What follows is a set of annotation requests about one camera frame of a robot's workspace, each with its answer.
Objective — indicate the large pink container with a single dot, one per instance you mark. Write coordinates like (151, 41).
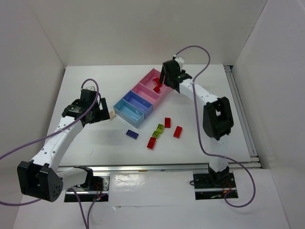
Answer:
(147, 81)

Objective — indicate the purple lego plate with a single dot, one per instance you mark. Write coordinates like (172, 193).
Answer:
(132, 134)

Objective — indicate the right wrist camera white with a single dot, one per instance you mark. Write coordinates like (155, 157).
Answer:
(179, 60)

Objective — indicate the small pink container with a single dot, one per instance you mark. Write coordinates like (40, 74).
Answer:
(145, 92)

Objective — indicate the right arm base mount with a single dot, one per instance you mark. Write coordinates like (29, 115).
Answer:
(205, 189)

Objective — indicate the green lego brick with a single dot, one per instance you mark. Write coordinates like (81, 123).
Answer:
(160, 128)
(156, 134)

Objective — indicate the upper green lego brick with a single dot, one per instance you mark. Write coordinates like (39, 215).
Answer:
(160, 128)

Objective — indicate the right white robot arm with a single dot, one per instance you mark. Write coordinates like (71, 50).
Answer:
(213, 115)

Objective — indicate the small red lego brick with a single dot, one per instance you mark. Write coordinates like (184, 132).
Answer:
(157, 89)

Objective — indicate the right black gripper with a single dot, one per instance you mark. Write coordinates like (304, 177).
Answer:
(167, 72)

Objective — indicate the aluminium rail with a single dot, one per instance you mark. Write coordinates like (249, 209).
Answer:
(255, 161)
(149, 168)

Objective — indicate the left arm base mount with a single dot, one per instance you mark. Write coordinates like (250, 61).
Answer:
(98, 191)

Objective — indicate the tan lego brick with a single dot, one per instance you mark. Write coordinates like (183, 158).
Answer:
(112, 115)

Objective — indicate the red round flower lego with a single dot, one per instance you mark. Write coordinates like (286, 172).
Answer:
(156, 82)

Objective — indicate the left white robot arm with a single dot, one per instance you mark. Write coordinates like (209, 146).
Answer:
(39, 178)

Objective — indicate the lower green lego brick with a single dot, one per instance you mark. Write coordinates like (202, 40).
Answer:
(156, 134)

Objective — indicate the purple blue container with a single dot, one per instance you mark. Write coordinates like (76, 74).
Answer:
(140, 103)

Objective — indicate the light blue container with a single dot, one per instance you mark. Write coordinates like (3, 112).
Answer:
(129, 113)

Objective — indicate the aluminium right rail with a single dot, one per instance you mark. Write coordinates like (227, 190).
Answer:
(255, 161)

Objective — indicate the aluminium front rail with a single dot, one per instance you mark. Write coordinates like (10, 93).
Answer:
(149, 168)

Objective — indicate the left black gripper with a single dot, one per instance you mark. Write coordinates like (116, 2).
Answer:
(101, 113)

